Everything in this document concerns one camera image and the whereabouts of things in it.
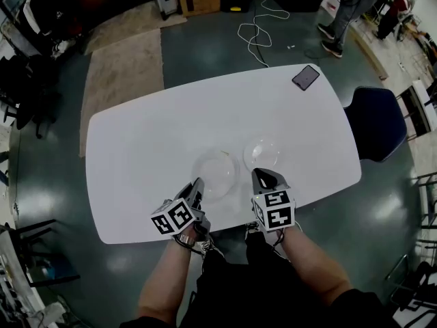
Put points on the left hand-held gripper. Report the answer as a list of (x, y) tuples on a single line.
[(177, 215)]

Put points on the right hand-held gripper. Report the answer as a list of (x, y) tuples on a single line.
[(278, 214)]

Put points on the person's left forearm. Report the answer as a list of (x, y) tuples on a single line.
[(164, 282)]

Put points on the person's right forearm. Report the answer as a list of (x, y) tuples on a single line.
[(314, 268)]

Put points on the silver wristwatch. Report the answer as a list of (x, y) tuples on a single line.
[(185, 239)]

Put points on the person's left sneaker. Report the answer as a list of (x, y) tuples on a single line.
[(211, 248)]

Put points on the person's black clothing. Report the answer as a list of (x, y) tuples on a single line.
[(256, 292)]

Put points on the black smartphone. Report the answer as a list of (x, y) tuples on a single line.
[(305, 78)]

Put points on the dark blue chair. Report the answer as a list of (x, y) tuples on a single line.
[(375, 125)]

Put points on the large beige rug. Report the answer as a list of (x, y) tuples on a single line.
[(119, 87)]

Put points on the black office chair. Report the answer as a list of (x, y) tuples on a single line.
[(24, 91)]

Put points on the clothes rack with clothes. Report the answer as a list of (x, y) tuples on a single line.
[(44, 15)]

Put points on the black frame stool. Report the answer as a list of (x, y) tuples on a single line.
[(30, 238)]

